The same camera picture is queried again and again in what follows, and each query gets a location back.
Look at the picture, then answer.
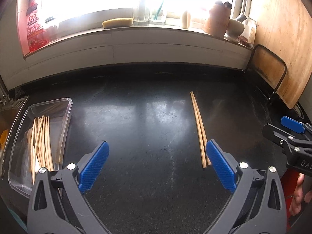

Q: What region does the steel kitchen sink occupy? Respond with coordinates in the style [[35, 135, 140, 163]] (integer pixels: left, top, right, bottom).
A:
[[1, 96, 28, 177]]

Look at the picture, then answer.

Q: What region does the right hand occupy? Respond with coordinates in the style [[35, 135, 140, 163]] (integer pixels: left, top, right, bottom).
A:
[[289, 173, 311, 216]]

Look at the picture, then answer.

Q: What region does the chopstick pile on counter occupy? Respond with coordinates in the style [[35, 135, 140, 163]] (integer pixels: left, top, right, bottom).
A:
[[27, 100, 67, 182]]

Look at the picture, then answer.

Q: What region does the clear plastic container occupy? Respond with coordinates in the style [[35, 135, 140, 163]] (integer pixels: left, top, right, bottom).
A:
[[8, 98, 73, 198]]

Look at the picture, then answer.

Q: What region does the wooden cutting board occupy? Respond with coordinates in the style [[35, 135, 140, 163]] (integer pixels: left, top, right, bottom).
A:
[[250, 0, 311, 109]]

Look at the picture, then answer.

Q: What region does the black metal board rack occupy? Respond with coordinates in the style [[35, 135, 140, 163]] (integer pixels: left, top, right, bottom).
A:
[[244, 44, 287, 103]]

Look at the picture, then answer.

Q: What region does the orange bowl in sink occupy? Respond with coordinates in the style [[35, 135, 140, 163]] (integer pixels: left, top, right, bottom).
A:
[[0, 129, 9, 149]]

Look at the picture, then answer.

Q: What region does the small glass spice jar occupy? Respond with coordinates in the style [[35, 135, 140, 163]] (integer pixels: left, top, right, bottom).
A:
[[238, 18, 256, 48]]

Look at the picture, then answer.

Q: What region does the white mortar bowl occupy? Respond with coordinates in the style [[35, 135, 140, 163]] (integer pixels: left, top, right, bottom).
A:
[[224, 14, 247, 43]]

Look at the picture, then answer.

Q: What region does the brown ceramic jar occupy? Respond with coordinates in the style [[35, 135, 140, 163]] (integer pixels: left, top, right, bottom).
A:
[[203, 1, 232, 39]]

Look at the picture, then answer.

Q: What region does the white small bottle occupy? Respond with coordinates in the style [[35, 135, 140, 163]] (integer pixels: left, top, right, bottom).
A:
[[181, 11, 191, 29]]

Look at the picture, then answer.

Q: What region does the red snack bag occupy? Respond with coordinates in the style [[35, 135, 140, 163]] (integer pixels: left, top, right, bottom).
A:
[[17, 0, 60, 57]]

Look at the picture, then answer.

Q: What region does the glass jar on sill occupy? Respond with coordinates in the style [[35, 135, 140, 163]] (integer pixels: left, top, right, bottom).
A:
[[133, 0, 151, 26]]

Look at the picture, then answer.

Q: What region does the yellow sponge on sill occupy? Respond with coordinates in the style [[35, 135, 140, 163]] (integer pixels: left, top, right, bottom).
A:
[[102, 18, 133, 29]]

